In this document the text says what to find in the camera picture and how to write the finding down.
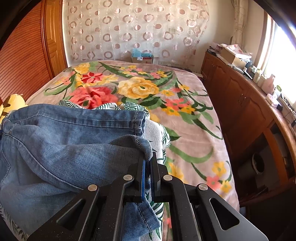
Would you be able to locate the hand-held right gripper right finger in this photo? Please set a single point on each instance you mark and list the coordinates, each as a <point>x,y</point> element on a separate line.
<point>154,183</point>

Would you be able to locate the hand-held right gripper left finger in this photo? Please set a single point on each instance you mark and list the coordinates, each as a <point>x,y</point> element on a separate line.
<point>143,180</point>

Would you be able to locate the blue denim pants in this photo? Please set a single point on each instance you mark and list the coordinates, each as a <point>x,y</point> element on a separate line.
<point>69,143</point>

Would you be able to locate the palm leaf printed sheet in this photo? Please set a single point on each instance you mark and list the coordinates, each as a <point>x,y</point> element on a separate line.
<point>165,139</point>

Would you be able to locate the floral blanket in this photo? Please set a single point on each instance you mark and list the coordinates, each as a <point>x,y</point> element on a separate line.
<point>185,115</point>

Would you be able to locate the white round appliance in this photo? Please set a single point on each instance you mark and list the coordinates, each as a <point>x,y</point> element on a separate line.
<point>253,165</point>

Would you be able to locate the small cardboard box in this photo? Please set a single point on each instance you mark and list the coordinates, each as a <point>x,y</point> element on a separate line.
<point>144,60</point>

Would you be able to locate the long wooden cabinet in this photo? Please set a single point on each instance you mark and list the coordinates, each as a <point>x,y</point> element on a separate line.
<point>240,92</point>

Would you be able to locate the open cardboard box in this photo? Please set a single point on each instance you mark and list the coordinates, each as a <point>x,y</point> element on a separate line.
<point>231,58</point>

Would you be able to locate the white bottles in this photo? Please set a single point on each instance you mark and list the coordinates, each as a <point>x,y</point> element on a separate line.
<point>259,77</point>

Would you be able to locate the pink bottle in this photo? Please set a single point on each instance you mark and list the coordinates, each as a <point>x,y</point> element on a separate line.
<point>268,84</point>

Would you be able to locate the circle patterned sheer curtain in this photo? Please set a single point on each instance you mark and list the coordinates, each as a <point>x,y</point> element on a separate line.
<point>127,30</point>

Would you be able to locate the yellow plush toy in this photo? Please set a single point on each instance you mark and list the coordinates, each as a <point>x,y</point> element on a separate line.
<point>13,102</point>

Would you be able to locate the pink floral cloth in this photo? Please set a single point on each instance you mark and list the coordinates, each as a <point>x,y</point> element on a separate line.
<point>237,49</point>

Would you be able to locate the wooden wardrobe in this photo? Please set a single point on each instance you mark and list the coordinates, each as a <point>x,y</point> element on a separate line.
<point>27,46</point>

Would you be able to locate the window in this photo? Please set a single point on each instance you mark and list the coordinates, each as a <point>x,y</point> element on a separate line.
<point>282,58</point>

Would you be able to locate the white lace curtain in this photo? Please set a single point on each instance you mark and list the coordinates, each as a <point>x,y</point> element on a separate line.
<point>240,20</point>

